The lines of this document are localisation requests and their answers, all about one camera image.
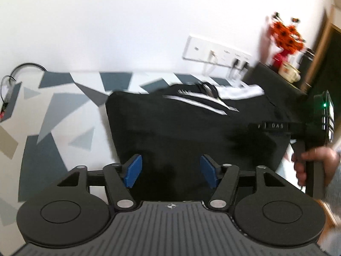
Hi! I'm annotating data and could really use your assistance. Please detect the black garment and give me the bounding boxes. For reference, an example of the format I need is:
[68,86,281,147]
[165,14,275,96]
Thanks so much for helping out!
[105,84,299,201]

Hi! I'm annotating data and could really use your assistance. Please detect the white wall socket panel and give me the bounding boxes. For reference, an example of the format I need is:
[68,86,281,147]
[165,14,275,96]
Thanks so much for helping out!
[182,36,254,68]

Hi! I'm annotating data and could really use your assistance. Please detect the person right hand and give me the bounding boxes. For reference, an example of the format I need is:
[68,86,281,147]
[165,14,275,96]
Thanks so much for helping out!
[291,146,340,187]

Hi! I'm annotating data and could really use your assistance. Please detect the orange flower bouquet red vase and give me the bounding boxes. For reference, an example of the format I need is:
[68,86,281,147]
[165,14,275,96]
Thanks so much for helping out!
[269,12,306,72]

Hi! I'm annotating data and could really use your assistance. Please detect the white ceramic cup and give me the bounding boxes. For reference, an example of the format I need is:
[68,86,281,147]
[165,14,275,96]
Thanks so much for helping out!
[278,61,301,83]

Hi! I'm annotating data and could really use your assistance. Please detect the geometric patterned table mat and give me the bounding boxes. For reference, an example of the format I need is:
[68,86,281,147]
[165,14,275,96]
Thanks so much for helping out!
[0,70,249,227]

